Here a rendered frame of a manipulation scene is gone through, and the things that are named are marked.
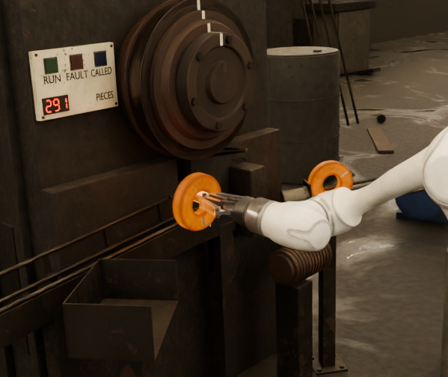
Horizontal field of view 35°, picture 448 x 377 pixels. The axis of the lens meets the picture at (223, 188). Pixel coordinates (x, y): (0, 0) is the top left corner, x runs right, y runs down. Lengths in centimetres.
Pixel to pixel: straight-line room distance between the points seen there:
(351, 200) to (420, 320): 145
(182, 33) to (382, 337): 154
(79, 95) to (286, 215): 69
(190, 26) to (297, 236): 71
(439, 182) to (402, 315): 200
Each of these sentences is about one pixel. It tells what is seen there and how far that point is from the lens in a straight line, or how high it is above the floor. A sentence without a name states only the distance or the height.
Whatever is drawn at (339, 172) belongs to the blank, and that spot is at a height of 75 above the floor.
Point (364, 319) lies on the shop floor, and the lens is 311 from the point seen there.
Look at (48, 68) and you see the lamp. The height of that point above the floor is 119.
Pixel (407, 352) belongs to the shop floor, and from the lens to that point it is 289.
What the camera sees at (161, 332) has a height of 60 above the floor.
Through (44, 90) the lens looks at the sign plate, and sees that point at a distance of 194.
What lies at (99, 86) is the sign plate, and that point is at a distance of 204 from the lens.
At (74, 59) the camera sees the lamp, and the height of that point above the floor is 121.
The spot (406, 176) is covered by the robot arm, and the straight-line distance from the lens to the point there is 150.
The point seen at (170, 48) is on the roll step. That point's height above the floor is 122.
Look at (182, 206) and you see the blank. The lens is 187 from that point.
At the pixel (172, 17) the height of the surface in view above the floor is 130.
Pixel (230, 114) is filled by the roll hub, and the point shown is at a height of 102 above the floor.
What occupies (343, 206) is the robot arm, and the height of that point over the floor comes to 86.
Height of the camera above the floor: 141
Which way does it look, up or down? 17 degrees down
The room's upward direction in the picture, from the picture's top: 2 degrees counter-clockwise
